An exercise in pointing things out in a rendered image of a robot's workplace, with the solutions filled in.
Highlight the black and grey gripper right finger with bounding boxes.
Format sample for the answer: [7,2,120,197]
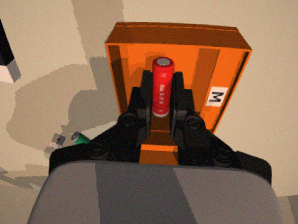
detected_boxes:
[170,71,272,185]

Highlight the white die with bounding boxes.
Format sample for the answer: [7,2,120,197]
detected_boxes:
[50,134,65,149]

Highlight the red battery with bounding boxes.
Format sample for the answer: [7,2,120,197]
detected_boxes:
[152,57,174,117]

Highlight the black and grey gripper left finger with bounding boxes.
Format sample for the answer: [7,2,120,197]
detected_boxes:
[48,70,153,175]

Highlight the orange three-compartment tray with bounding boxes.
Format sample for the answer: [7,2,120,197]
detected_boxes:
[105,22,252,165]

